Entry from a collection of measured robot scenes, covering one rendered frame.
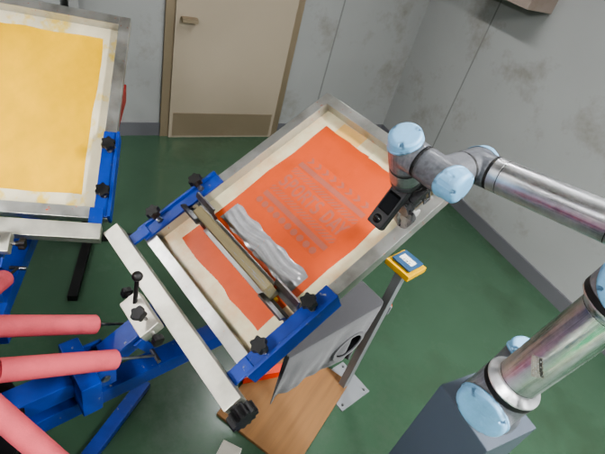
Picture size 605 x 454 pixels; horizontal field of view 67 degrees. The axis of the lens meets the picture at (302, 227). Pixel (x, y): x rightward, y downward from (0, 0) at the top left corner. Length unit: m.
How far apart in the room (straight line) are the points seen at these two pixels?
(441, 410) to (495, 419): 0.30
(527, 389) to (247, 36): 3.59
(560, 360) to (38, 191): 1.48
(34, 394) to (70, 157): 0.76
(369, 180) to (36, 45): 1.24
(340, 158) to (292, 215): 0.25
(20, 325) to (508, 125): 3.73
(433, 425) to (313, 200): 0.71
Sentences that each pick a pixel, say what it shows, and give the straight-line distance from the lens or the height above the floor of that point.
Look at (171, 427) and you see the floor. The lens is 2.40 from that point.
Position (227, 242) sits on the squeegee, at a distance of 1.27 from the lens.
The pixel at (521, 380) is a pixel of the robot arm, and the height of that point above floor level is 1.49.
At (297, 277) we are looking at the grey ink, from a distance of 1.28.
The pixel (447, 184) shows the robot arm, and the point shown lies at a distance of 0.94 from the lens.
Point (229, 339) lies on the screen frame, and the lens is 1.24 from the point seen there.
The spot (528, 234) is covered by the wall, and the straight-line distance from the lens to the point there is 4.10.
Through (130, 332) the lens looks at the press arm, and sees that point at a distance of 1.30.
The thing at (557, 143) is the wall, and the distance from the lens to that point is 3.93.
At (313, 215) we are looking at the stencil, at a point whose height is 1.34.
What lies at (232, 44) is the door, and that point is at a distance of 4.11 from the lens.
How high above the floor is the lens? 2.14
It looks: 37 degrees down
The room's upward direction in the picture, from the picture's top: 17 degrees clockwise
